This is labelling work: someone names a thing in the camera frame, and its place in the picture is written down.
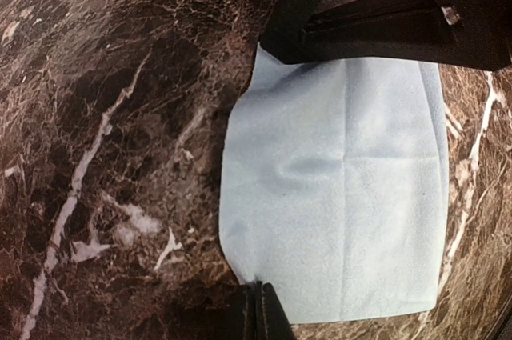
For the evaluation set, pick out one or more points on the light blue cleaning cloth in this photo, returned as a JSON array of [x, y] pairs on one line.
[[335, 186]]

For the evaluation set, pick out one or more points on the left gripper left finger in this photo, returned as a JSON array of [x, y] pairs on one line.
[[245, 318]]

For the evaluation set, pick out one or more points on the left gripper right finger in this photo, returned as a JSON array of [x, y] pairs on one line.
[[271, 322]]

